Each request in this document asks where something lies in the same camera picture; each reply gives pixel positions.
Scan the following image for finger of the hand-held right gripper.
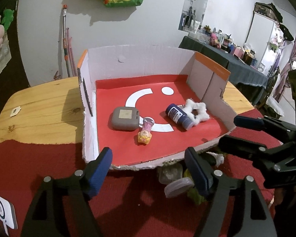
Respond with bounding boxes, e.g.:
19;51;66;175
217;134;296;178
233;115;296;143

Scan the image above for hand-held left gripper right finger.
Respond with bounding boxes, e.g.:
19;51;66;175
184;147;278;237

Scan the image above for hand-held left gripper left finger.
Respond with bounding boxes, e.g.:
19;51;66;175
21;147;113;237

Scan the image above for white ball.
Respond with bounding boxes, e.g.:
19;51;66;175
207;152;225;166

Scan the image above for clear plastic lid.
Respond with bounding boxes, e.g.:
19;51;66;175
164;178;194;198

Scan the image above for orange cardboard box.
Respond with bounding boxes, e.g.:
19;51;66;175
77;44;238;171

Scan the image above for white fluffy scrunchie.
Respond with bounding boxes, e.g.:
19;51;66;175
180;99;210;126

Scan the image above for grey square case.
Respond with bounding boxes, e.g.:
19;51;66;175
111;107;141;131

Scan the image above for small pink yellow doll toy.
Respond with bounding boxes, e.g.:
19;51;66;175
137;117;155;145

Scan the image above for dark blue bottle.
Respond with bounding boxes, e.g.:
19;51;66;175
165;104;195;130

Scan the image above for red knitted mat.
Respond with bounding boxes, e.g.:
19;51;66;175
0;109;284;237

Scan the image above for dark grey covered table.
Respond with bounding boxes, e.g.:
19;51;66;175
179;36;269;104

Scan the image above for black hanging clothes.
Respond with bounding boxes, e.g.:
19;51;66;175
279;23;295;42

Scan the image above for thin black stick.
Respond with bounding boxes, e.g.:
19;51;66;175
82;78;93;117

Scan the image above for white cabinet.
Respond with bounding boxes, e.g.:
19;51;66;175
244;2;284;77

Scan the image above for patterned dark bag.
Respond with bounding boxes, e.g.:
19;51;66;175
254;2;284;21

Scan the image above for white square charger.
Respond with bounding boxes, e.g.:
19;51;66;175
0;193;16;229

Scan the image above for pink sticks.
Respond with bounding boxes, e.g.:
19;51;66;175
65;27;76;76

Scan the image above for grey pole with orange grip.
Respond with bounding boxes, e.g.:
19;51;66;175
62;4;71;77

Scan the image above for beige hanging pouch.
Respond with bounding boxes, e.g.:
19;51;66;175
0;33;12;79

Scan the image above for green plush toy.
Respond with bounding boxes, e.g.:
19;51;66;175
2;8;15;31

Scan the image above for tall wall mirror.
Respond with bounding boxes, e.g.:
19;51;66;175
179;0;211;32

